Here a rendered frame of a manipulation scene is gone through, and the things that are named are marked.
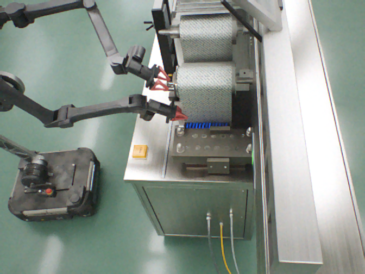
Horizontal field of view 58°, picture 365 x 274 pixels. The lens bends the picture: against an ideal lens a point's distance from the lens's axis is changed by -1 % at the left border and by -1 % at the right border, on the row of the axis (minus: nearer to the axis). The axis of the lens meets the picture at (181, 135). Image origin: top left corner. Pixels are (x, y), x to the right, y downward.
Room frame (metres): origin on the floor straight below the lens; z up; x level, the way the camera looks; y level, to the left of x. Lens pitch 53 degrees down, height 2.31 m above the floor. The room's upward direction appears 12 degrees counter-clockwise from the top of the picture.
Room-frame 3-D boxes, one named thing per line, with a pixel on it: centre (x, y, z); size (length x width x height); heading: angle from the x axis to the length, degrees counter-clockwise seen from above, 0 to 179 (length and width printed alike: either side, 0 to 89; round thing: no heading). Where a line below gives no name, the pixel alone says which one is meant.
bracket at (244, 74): (1.03, -0.33, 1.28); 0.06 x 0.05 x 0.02; 75
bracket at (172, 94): (1.15, -0.01, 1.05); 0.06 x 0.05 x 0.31; 75
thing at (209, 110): (1.02, -0.14, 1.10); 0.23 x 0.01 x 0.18; 75
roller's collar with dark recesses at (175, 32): (1.35, -0.08, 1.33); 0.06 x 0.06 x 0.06; 75
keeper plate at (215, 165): (0.80, -0.14, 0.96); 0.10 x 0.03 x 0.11; 75
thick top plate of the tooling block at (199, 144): (0.89, -0.15, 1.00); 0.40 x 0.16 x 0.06; 75
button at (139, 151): (1.01, 0.23, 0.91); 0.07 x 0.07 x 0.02; 75
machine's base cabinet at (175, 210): (2.00, -0.33, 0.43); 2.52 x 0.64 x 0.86; 165
